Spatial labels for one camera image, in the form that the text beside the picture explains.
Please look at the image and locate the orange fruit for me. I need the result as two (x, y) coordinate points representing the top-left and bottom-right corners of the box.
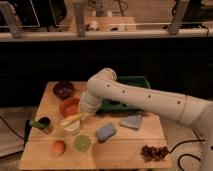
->
(51, 140), (66, 156)

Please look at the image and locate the white paper cup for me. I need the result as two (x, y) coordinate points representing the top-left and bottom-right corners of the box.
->
(62, 120), (80, 134)

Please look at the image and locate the orange bowl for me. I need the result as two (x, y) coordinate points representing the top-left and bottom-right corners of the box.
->
(59, 98), (79, 118)

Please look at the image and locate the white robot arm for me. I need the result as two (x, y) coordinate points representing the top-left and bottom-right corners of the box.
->
(80, 68), (213, 171)

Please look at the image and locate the black floor cable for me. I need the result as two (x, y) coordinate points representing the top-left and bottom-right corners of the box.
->
(168, 138), (209, 171)

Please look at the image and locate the grey blue cloth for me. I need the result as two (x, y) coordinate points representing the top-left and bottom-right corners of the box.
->
(119, 111), (142, 130)

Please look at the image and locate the white horizontal rail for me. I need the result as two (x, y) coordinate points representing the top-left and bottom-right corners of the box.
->
(0, 28), (213, 42)

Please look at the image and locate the green plastic cup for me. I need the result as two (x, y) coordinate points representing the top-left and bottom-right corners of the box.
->
(74, 135), (91, 152)

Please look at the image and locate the blue sponge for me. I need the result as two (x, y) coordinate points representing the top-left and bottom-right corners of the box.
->
(96, 123), (117, 142)

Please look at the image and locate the bunch of dark grapes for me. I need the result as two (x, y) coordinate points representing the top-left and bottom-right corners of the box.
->
(140, 145), (169, 162)

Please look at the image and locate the green marker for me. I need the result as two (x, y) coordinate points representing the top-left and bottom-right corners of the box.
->
(29, 120), (46, 129)

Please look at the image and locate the dark brown bowl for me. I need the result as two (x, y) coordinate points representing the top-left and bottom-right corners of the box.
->
(53, 81), (74, 100)

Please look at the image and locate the green plastic tray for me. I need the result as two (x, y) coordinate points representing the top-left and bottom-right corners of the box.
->
(98, 76), (150, 114)

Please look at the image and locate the yellow banana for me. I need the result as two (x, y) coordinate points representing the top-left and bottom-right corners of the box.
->
(61, 114), (82, 127)

